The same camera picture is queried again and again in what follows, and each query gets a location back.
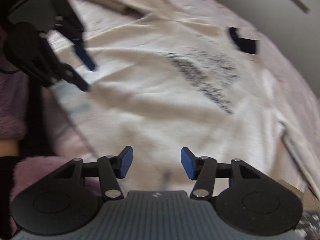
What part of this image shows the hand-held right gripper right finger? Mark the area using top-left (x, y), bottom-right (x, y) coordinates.
top-left (180, 147), bottom-right (277, 201)

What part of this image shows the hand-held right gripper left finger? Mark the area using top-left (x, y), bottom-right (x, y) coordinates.
top-left (35, 145), bottom-right (134, 201)

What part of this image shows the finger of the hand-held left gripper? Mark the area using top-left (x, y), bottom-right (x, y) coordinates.
top-left (51, 0), bottom-right (97, 72)
top-left (41, 38), bottom-right (92, 92)

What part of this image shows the white printed sweatshirt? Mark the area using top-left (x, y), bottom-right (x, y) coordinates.
top-left (46, 0), bottom-right (320, 198)

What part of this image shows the purple fuzzy pajamas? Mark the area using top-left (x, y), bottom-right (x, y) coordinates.
top-left (0, 69), bottom-right (100, 230)

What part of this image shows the dark floral garment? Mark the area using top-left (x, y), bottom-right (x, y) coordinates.
top-left (296, 206), bottom-right (320, 240)

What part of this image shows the bed with pink dotted sheet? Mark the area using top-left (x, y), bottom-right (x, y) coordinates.
top-left (42, 0), bottom-right (320, 205)

